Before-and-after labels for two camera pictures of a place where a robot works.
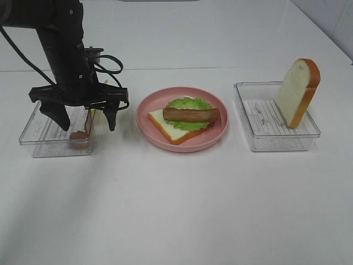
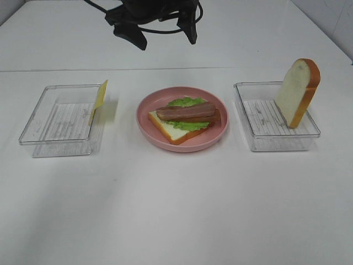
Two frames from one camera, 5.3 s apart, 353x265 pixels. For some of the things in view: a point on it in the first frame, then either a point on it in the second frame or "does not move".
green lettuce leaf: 188,102 does not move
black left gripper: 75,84 to 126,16
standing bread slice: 297,90 does not move
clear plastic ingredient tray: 47,136 does not move
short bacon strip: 79,140 to 189,112
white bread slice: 174,134 does not move
